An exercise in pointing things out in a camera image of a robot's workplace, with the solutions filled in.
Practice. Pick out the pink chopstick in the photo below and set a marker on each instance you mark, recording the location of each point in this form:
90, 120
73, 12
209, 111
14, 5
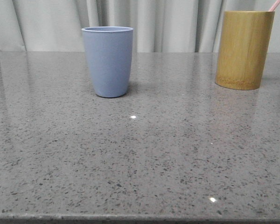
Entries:
274, 6

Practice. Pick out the bamboo cylinder holder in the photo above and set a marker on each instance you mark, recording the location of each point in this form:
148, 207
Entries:
243, 48

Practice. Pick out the grey pleated curtain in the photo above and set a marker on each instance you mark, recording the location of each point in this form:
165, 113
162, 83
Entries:
159, 25

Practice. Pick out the blue plastic cup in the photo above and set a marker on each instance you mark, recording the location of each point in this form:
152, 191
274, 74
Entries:
109, 57

